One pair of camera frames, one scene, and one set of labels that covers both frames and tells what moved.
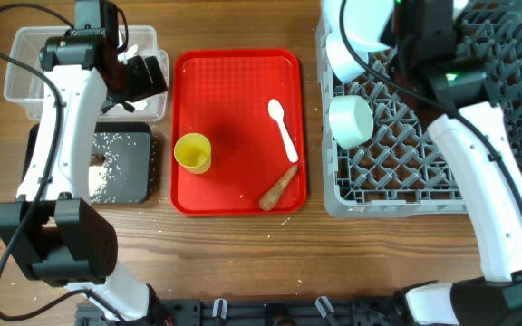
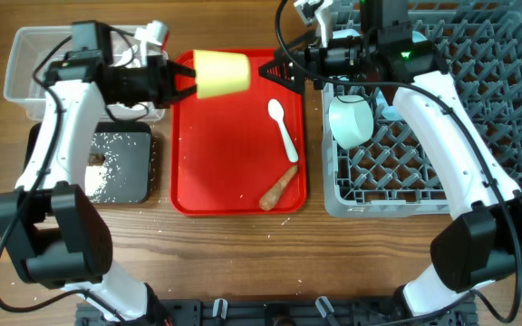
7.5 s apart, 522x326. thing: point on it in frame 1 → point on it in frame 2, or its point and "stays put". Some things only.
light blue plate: [363, 22] → [389, 110]
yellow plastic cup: [192, 151] → [220, 72]
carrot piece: [268, 199] stays put
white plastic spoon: [276, 111] stays put
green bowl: [351, 120] stays put
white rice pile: [97, 178] stays put
